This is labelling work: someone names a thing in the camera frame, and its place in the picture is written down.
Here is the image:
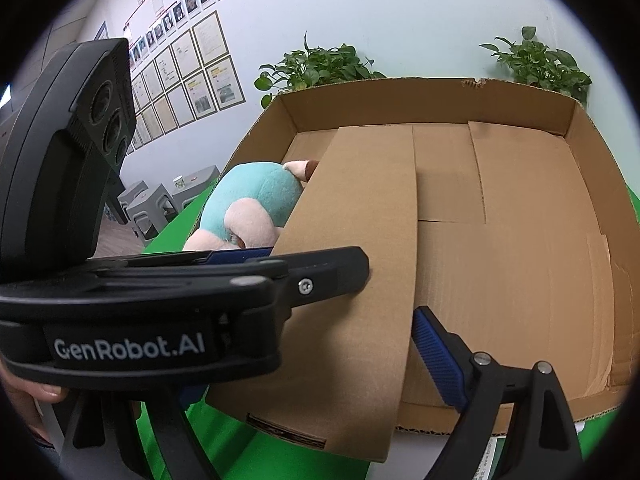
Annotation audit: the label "bushy green potted plant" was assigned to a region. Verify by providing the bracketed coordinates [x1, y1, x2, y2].
[254, 31, 388, 109]

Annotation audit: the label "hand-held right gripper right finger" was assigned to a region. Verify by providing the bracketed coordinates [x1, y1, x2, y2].
[411, 305, 584, 480]

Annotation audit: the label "group of framed certificates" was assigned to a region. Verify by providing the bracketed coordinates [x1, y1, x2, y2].
[122, 10, 246, 156]

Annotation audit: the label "grey plastic stool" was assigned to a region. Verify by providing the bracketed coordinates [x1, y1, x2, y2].
[116, 180, 151, 223]
[172, 165, 222, 208]
[126, 183, 177, 242]

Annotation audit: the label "teal and pink plush toy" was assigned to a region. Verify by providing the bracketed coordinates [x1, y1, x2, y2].
[182, 160, 321, 253]

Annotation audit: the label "brown cardboard box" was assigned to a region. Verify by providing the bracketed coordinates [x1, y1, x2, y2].
[205, 77, 636, 463]

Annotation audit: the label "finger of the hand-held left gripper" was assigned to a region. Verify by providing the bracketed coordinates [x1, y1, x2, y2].
[85, 247, 290, 282]
[269, 246, 371, 312]

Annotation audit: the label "green plant in brown pot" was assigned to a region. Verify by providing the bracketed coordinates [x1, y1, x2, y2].
[479, 26, 593, 108]

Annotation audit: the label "person's left hand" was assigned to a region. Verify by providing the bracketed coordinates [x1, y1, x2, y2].
[0, 357, 69, 446]

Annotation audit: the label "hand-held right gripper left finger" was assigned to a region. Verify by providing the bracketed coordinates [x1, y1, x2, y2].
[57, 384, 222, 480]

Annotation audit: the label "green tablecloth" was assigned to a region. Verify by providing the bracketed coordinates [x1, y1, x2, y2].
[135, 180, 632, 480]

